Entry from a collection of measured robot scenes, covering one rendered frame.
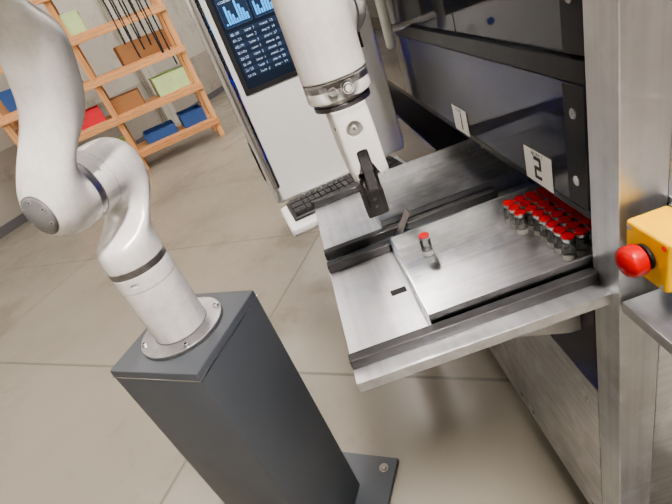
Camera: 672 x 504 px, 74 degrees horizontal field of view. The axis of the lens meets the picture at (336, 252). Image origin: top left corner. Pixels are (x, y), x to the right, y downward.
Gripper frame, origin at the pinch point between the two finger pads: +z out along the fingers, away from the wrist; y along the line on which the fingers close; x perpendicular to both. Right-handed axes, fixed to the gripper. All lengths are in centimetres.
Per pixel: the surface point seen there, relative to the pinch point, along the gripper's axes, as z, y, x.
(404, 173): 22, 54, -14
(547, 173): 8.1, 4.0, -27.9
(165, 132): 76, 593, 198
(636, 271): 10.8, -19.9, -24.9
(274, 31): -20, 88, 5
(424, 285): 22.1, 5.6, -4.3
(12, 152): 28, 588, 395
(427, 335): 20.5, -8.2, -0.7
